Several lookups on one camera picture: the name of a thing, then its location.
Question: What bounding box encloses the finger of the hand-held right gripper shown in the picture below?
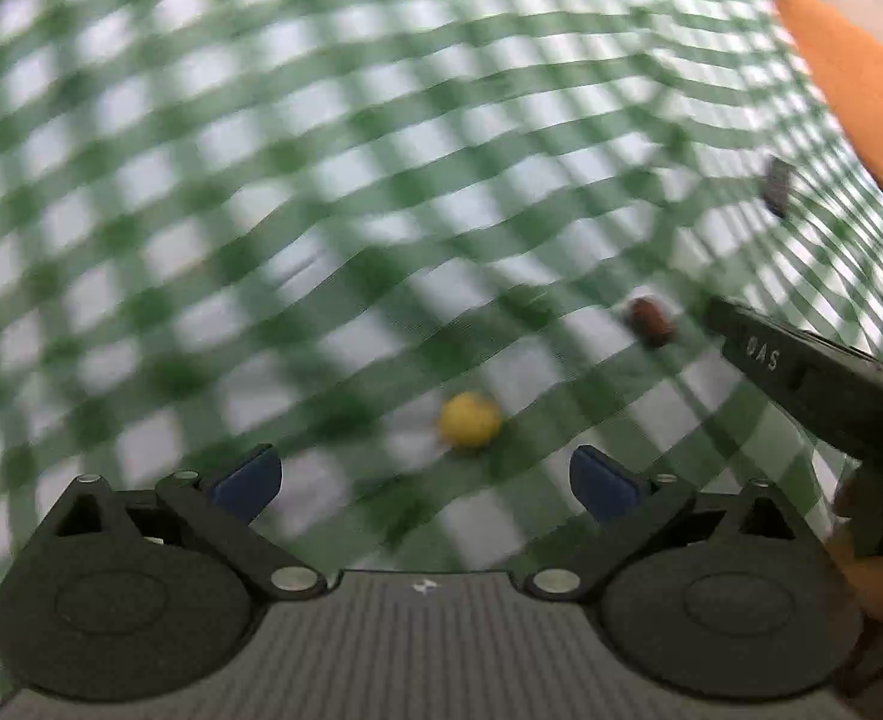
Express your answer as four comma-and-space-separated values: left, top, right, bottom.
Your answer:
704, 296, 809, 412

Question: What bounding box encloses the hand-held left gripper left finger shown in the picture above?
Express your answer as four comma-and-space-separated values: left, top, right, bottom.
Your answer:
31, 444, 329, 602

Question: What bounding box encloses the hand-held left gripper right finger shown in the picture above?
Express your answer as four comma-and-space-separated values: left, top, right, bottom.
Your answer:
511, 444, 824, 602

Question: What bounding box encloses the small yellow round fruit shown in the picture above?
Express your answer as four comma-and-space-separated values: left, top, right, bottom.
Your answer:
439, 390, 504, 451

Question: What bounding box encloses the dark red date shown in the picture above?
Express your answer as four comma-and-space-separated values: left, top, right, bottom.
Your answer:
626, 295, 678, 350

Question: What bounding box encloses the small dark object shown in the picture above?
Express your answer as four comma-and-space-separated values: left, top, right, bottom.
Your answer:
761, 156, 795, 218

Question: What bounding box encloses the green white checked cloth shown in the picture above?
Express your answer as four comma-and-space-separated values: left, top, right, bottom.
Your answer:
0, 0, 883, 717

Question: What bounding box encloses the orange cushion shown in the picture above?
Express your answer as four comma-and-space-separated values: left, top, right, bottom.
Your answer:
773, 0, 883, 205

